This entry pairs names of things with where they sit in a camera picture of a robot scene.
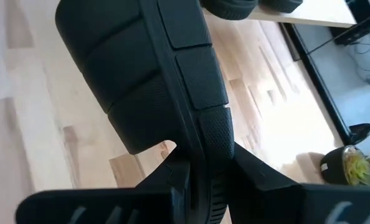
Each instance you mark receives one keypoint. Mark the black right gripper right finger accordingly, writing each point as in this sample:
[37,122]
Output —
[297,205]

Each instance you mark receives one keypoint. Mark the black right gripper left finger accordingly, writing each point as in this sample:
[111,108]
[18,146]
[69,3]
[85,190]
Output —
[110,205]

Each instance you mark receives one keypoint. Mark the black rubber slide sandal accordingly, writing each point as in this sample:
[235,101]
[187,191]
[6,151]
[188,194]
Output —
[281,4]
[228,7]
[126,62]

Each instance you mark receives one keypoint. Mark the small potted green plant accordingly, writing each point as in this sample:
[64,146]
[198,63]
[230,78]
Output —
[350,168]

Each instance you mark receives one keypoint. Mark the black background equipment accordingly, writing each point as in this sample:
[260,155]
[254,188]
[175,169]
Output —
[359,12]

